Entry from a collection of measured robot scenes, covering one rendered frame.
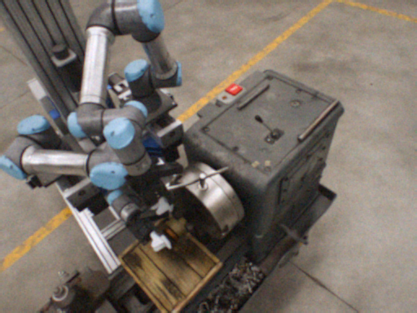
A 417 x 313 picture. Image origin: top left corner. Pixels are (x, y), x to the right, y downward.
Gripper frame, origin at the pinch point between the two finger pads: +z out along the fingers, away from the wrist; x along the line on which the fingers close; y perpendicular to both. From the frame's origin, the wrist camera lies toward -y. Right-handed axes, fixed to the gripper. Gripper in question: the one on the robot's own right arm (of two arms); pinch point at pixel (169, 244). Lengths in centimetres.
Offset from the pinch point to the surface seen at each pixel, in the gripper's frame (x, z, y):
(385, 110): -107, 3, -243
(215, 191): 14.6, 3.8, -23.0
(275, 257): -53, 23, -41
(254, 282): -52, 23, -23
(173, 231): 3.4, -1.3, -4.2
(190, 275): -19.0, 8.0, 0.5
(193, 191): 16.2, -1.3, -16.9
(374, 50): -107, -50, -327
